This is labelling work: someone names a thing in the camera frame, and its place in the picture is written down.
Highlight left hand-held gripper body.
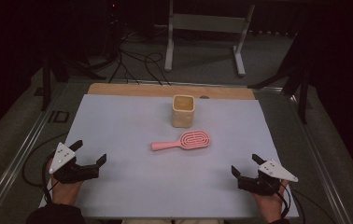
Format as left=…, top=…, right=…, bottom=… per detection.
left=48, top=142, right=101, bottom=185

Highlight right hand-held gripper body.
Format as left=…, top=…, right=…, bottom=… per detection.
left=237, top=159, right=299, bottom=197

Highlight pink hairbrush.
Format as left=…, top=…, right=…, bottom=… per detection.
left=150, top=130, right=212, bottom=152

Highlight cream square cup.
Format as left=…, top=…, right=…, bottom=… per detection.
left=171, top=94, right=196, bottom=129

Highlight person's right hand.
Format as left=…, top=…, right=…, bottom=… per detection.
left=253, top=179, right=289, bottom=223

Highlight person's left hand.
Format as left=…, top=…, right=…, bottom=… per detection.
left=50, top=178, right=83, bottom=205

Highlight black tripod stand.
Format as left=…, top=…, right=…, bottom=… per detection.
left=40, top=46, right=107, bottom=112
left=247, top=31, right=310, bottom=124

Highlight white metal stand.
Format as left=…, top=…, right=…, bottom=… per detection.
left=163, top=0, right=256, bottom=77

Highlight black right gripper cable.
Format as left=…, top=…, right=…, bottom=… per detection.
left=275, top=181, right=337, bottom=224

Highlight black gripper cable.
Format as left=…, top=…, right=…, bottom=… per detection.
left=275, top=181, right=337, bottom=224
left=21, top=133, right=70, bottom=204

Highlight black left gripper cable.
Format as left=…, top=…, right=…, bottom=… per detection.
left=21, top=133, right=70, bottom=204

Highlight aluminium frame rail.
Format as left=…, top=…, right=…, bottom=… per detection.
left=0, top=83, right=70, bottom=224
left=286, top=90, right=353, bottom=224

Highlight black floor cables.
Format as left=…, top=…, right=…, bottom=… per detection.
left=108, top=18, right=172, bottom=87

